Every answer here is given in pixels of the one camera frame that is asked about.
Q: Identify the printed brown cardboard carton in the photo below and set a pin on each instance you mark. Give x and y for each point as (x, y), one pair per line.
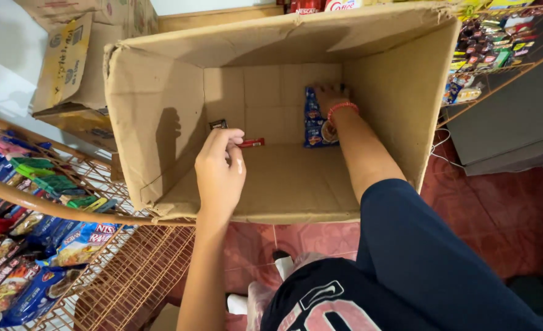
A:
(64, 64)

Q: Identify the person's right hand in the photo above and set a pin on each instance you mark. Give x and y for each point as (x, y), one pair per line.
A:
(333, 99)

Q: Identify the blue noodle packet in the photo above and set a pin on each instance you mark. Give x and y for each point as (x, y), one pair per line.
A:
(313, 124)

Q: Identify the white sock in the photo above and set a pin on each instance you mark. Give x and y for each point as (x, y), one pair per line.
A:
(237, 304)
(284, 265)

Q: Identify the large open cardboard box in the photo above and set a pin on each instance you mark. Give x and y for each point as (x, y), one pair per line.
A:
(280, 184)

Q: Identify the navy shirt with pink print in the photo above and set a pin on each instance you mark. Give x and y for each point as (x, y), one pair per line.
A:
(418, 276)

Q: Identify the small dark sachet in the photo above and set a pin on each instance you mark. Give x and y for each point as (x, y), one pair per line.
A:
(218, 124)

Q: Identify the person's right fingers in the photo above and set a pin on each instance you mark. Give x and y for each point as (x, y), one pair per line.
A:
(329, 88)

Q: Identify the small cardboard piece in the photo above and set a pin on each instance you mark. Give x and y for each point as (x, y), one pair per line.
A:
(165, 319)

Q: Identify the grey cabinet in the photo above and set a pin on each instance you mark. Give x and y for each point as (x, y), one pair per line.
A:
(510, 119)

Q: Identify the red sachet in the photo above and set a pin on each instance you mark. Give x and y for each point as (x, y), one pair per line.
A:
(253, 142)

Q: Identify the person's left hand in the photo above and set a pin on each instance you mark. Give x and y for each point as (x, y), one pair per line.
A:
(218, 184)

